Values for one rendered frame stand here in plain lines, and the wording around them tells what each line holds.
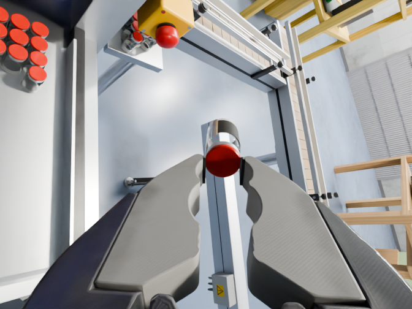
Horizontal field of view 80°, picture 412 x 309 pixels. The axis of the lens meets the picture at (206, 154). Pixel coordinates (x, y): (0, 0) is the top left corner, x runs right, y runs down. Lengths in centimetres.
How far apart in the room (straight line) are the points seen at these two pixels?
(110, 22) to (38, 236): 34
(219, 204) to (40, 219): 90
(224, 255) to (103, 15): 104
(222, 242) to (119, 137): 81
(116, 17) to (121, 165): 109
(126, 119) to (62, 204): 119
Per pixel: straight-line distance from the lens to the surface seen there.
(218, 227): 122
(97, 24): 50
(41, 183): 42
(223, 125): 16
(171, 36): 46
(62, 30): 52
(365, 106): 811
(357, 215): 330
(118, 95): 161
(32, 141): 43
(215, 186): 121
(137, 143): 156
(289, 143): 99
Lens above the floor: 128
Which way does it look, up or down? 41 degrees down
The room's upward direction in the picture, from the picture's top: 74 degrees clockwise
